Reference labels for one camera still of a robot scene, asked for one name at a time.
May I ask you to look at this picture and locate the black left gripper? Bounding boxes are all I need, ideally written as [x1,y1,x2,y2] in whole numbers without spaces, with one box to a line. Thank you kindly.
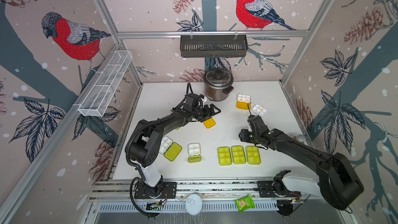
[191,104,221,122]

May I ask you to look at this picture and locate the clear white pillbox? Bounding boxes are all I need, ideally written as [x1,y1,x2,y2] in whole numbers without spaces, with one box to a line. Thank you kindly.
[251,104,268,118]

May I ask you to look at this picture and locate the large green pillbox front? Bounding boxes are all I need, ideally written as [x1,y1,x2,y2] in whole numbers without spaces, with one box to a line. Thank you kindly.
[231,146,246,164]

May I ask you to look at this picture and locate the yellow pillbox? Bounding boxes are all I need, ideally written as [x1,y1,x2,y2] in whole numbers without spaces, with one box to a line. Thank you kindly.
[236,93,251,111]
[203,118,216,129]

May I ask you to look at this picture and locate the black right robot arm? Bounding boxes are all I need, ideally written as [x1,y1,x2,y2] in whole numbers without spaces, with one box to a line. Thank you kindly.
[239,116,364,210]

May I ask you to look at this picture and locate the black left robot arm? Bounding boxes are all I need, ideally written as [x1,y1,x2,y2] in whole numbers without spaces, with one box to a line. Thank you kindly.
[125,104,221,188]

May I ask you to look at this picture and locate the silver rice cooker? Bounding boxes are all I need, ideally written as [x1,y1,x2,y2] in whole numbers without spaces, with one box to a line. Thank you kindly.
[203,68,234,102]

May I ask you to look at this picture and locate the small white cup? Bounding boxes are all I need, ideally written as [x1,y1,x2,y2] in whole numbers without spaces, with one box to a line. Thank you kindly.
[294,134,306,143]

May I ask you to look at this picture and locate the small green pillbox front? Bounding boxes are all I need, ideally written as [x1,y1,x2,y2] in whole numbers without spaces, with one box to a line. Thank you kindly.
[188,143,202,163]

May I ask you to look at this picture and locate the green snack packet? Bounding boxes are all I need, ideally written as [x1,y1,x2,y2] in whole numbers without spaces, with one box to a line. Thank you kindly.
[234,195,256,213]

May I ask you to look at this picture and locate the white round lid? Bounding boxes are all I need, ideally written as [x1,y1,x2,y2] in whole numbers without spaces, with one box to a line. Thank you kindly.
[185,194,203,216]

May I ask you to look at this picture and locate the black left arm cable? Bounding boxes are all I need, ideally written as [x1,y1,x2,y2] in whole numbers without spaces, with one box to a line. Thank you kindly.
[125,82,201,219]

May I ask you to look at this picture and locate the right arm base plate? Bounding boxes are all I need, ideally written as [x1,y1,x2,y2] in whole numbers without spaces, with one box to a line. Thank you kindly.
[254,170,301,198]

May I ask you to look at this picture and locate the black hanging wire basket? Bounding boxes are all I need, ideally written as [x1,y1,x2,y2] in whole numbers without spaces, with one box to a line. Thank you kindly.
[180,35,248,58]

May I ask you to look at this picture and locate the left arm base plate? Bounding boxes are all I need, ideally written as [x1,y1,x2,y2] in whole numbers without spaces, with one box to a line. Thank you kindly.
[133,182,177,199]

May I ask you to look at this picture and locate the white wire mesh shelf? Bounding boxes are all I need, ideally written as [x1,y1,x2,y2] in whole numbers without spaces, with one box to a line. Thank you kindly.
[78,50,132,117]

